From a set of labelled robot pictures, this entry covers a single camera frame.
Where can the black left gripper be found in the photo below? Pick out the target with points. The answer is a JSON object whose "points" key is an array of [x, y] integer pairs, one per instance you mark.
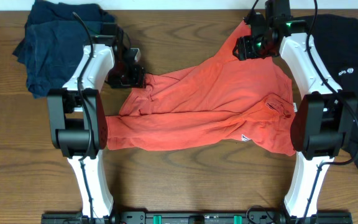
{"points": [[138, 81]]}

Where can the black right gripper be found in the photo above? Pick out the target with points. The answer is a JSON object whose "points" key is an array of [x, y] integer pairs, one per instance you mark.
{"points": [[245, 50]]}

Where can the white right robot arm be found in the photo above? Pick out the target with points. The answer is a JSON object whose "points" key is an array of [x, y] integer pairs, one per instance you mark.
{"points": [[322, 125]]}

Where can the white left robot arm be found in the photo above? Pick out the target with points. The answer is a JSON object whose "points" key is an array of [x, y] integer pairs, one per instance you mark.
{"points": [[78, 124]]}

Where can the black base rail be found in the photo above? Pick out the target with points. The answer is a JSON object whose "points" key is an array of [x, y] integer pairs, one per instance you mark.
{"points": [[254, 215]]}

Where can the red t-shirt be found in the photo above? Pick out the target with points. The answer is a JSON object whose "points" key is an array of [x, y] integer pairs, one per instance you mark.
{"points": [[221, 98]]}

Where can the folded navy blue clothes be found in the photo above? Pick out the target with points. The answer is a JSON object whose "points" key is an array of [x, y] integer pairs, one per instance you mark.
{"points": [[52, 47]]}

